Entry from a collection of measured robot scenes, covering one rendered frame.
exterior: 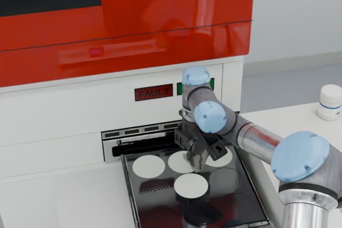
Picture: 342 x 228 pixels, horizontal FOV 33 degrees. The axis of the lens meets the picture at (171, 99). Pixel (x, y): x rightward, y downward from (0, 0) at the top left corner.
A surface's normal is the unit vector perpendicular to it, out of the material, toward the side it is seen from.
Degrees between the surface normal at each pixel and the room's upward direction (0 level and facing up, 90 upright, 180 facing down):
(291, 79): 0
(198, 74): 0
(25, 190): 90
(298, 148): 40
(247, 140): 65
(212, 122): 90
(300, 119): 0
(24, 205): 90
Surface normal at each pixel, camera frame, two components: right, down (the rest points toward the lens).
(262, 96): -0.01, -0.79
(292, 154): -0.66, -0.56
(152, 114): 0.21, 0.59
